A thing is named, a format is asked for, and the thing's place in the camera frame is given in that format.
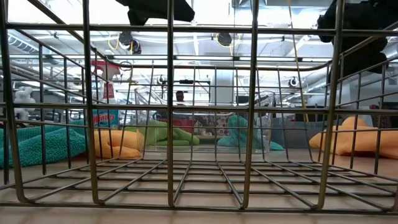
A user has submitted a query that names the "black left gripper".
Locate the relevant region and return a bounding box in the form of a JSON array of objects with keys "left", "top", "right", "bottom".
[{"left": 114, "top": 0, "right": 196, "bottom": 26}]

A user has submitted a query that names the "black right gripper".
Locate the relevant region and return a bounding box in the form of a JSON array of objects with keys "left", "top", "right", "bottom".
[{"left": 317, "top": 0, "right": 398, "bottom": 75}]

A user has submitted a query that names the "clear plastic bin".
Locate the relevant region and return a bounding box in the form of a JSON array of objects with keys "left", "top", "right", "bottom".
[{"left": 134, "top": 86, "right": 276, "bottom": 154}]

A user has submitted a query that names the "green microfiber towel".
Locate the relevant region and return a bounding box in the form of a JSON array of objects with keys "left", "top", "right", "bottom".
[{"left": 124, "top": 119, "right": 200, "bottom": 147}]

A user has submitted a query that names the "metal wire basket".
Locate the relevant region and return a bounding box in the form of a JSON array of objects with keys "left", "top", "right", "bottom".
[{"left": 0, "top": 0, "right": 398, "bottom": 215}]

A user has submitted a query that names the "white robot figure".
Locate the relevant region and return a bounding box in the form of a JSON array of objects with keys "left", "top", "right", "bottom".
[{"left": 12, "top": 86, "right": 37, "bottom": 122}]

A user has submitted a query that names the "red trigger spray bottle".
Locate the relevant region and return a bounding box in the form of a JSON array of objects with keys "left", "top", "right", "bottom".
[{"left": 91, "top": 60, "right": 121, "bottom": 129}]

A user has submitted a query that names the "orange microfiber towel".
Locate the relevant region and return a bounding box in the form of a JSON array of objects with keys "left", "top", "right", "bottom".
[
  {"left": 93, "top": 129, "right": 146, "bottom": 159},
  {"left": 308, "top": 116, "right": 398, "bottom": 160}
]

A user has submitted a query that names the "person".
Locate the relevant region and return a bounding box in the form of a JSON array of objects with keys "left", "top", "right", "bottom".
[{"left": 172, "top": 90, "right": 187, "bottom": 105}]

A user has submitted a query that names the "blue microfiber towel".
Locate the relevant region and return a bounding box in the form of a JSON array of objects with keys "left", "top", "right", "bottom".
[
  {"left": 0, "top": 120, "right": 88, "bottom": 169},
  {"left": 216, "top": 114, "right": 284, "bottom": 152}
]

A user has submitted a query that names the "black ceiling cable reel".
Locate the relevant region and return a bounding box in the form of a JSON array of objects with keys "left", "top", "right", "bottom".
[
  {"left": 118, "top": 30, "right": 142, "bottom": 55},
  {"left": 216, "top": 32, "right": 233, "bottom": 49}
]

